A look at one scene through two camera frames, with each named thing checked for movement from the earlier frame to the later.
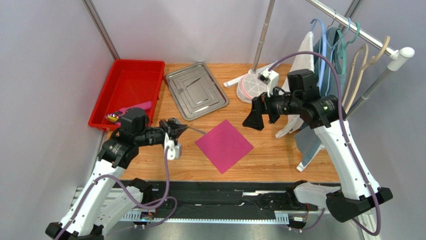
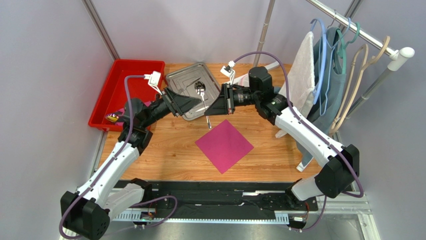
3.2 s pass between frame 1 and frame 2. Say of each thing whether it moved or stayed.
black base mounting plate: stayed
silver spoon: moved
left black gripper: moved
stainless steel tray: stayed
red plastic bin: stayed
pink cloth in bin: stayed
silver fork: stayed
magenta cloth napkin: stayed
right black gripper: moved
